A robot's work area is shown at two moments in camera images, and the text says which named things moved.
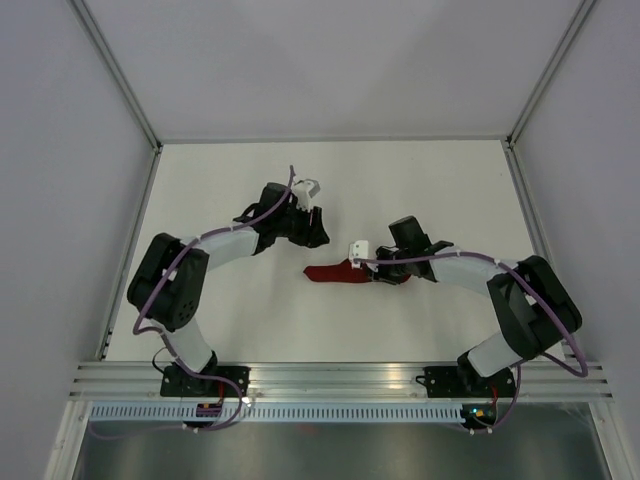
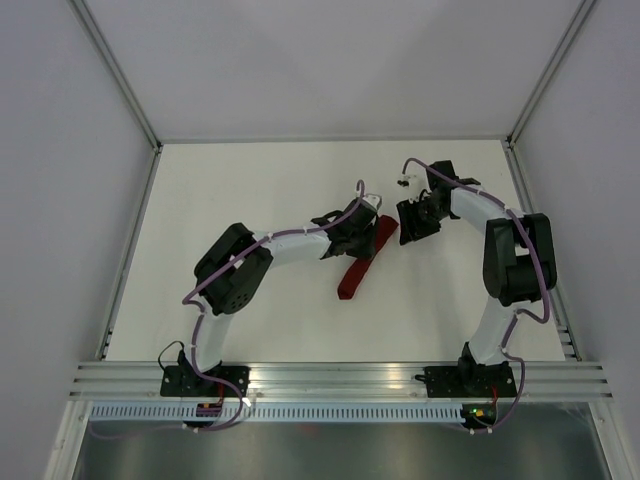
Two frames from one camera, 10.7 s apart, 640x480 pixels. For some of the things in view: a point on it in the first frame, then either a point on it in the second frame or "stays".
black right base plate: (445, 382) stays
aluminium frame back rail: (337, 139) stays
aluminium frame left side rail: (129, 253) stays
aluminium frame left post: (110, 63) stays
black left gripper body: (295, 225) -> (362, 243)
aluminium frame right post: (579, 14) stays
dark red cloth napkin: (343, 272) -> (386, 227)
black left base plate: (177, 381) stays
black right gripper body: (390, 272) -> (424, 217)
